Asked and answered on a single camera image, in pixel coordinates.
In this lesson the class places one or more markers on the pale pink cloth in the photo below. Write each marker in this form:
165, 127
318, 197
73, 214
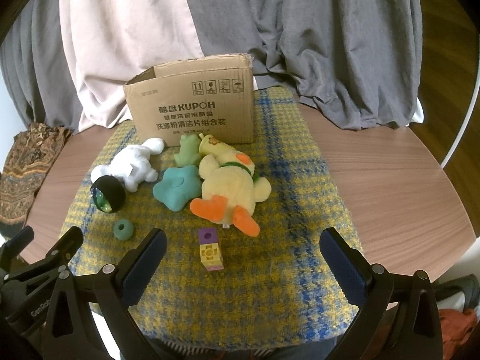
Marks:
123, 45

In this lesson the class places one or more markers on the yellow plush duck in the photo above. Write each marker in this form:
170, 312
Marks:
225, 183

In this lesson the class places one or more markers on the brown patterned cloth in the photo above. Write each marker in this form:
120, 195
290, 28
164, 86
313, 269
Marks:
26, 165

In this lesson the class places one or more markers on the green frog toy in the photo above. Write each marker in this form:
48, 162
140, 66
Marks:
186, 153

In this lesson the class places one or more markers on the white plush toy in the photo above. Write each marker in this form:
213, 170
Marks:
131, 161

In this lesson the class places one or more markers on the yellow toy cup flower print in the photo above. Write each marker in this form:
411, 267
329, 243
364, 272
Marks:
217, 146

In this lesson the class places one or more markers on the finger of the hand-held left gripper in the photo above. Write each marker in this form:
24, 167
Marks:
65, 243
17, 243

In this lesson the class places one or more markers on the yellow blue plaid mat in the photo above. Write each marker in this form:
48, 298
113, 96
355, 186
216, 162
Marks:
285, 232

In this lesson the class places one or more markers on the white curved pole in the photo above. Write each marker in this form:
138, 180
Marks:
463, 131

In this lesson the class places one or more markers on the grey curtain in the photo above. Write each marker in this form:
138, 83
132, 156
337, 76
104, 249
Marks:
300, 26

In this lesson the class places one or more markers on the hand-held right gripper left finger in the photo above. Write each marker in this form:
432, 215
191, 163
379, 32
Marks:
144, 262

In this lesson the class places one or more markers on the black ball toy green glitter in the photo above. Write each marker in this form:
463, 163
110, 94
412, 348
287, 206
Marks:
112, 191

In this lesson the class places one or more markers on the purple yellow toy block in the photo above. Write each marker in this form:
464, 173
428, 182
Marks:
212, 255

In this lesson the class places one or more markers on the orange cloth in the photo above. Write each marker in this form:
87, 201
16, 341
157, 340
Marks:
459, 330

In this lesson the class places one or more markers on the teal star toy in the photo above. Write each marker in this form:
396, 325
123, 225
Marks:
176, 191

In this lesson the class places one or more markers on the printed cardboard box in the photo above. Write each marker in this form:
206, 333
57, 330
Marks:
187, 101

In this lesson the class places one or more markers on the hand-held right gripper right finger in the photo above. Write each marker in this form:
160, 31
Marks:
339, 258

